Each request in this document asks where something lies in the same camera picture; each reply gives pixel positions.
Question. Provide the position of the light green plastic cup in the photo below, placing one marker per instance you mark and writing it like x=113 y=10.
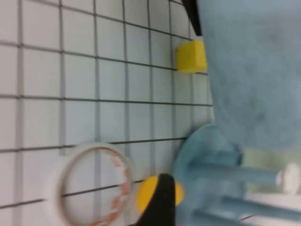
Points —
x=263 y=160

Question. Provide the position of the white grid-pattern table cover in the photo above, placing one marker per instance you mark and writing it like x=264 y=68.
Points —
x=47 y=70

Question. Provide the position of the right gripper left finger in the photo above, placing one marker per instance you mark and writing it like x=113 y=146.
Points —
x=164 y=202

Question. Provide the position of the blue cup stand white caps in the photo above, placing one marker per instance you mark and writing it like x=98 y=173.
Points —
x=202 y=150

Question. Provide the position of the yellow rubber duck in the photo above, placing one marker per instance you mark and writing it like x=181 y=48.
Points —
x=145 y=193

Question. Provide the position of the light blue plastic cup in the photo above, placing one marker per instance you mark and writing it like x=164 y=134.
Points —
x=254 y=70

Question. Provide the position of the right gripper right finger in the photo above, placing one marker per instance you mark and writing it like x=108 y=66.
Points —
x=194 y=16

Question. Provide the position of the yellow foam cube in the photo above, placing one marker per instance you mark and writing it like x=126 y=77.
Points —
x=190 y=56

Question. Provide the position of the white tape roll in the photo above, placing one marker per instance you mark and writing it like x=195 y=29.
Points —
x=54 y=186

